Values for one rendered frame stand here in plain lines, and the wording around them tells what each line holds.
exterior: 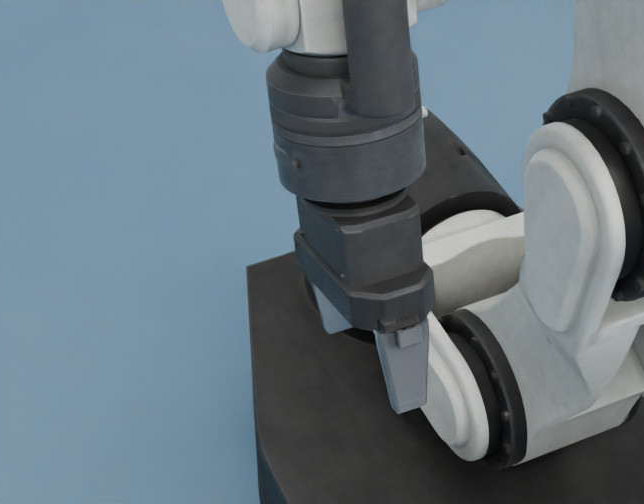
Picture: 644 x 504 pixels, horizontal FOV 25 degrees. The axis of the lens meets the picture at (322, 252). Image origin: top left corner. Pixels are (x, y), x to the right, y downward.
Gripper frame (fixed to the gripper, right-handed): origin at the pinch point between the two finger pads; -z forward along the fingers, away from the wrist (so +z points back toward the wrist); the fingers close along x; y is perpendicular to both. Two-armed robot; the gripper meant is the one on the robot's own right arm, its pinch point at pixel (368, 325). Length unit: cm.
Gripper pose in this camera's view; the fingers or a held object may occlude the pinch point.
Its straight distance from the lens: 92.1
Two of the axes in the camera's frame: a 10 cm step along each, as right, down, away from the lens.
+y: 9.2, -2.7, 2.9
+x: 3.8, 4.1, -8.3
